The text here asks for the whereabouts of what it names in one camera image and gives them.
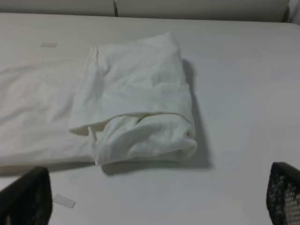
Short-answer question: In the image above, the white short sleeve t-shirt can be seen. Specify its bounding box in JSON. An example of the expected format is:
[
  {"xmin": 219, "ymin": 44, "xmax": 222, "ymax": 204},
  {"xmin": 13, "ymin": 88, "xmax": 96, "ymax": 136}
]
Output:
[{"xmin": 0, "ymin": 33, "xmax": 197, "ymax": 173}]

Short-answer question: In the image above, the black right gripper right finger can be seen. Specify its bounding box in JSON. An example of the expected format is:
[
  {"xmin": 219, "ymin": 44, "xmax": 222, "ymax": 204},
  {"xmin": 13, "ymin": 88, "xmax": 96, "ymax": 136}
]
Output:
[{"xmin": 266, "ymin": 162, "xmax": 300, "ymax": 225}]

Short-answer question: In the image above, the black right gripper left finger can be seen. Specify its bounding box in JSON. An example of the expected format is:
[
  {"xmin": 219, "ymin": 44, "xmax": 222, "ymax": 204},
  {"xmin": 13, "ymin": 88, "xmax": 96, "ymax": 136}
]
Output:
[{"xmin": 0, "ymin": 167, "xmax": 52, "ymax": 225}]

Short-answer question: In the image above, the clear tape piece front right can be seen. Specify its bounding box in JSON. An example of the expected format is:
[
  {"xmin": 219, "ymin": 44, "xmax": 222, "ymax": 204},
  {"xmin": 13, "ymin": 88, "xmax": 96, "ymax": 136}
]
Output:
[{"xmin": 52, "ymin": 194, "xmax": 75, "ymax": 208}]

